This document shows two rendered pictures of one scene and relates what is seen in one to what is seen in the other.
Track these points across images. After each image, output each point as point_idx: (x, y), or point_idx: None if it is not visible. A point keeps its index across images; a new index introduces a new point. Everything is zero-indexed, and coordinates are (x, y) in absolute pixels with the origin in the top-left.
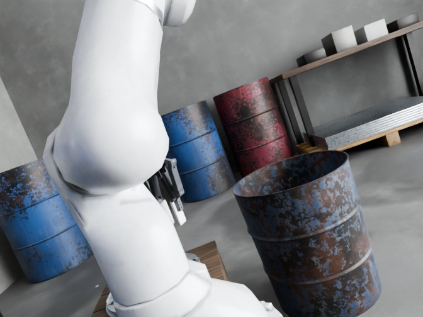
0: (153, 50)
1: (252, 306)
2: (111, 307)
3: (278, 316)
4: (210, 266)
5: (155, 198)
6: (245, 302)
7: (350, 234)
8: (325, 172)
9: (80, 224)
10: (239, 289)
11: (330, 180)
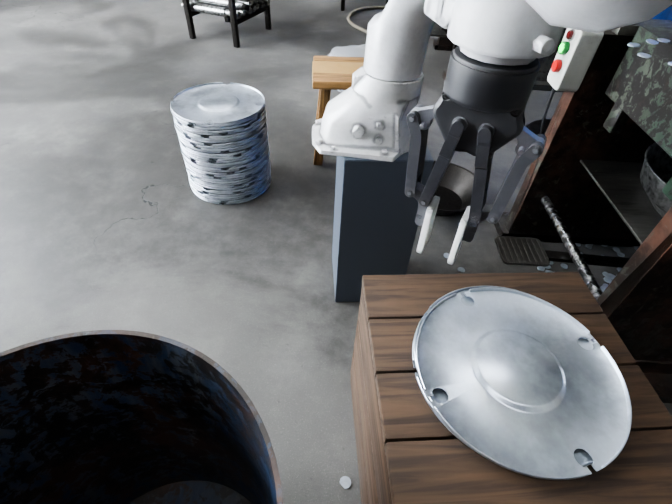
0: None
1: (329, 101)
2: (577, 329)
3: (314, 136)
4: (397, 373)
5: (381, 16)
6: (332, 100)
7: (93, 432)
8: None
9: None
10: (334, 106)
11: (46, 353)
